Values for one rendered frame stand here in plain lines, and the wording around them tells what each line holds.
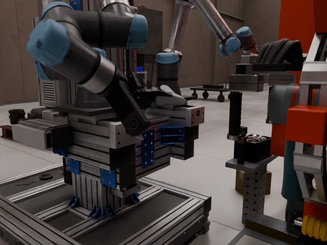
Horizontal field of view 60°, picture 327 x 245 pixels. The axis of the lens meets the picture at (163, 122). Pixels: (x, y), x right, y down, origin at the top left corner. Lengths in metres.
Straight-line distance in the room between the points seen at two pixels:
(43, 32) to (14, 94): 8.38
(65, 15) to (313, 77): 0.55
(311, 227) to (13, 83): 8.43
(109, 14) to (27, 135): 0.76
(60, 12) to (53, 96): 0.98
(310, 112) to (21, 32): 8.71
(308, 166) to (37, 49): 0.63
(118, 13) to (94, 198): 1.09
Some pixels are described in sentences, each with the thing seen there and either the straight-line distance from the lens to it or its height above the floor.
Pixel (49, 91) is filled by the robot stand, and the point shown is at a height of 0.85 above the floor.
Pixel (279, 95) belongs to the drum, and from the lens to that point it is 0.98.
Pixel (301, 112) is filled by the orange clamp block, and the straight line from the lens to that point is 0.64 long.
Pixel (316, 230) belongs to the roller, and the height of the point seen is 0.52.
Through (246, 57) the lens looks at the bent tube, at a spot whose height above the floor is 1.00.
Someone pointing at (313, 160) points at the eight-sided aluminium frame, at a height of 0.76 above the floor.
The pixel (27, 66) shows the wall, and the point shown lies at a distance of 9.04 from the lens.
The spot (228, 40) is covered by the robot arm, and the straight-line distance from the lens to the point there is 1.50.
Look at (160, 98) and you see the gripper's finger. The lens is 0.64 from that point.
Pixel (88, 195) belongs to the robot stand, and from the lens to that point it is 1.59.
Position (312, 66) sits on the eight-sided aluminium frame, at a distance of 0.74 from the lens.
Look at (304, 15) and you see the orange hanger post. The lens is 1.52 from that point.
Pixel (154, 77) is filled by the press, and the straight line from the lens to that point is 7.70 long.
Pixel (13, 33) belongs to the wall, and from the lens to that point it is 8.96.
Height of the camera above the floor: 0.97
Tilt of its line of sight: 11 degrees down
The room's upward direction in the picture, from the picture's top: straight up
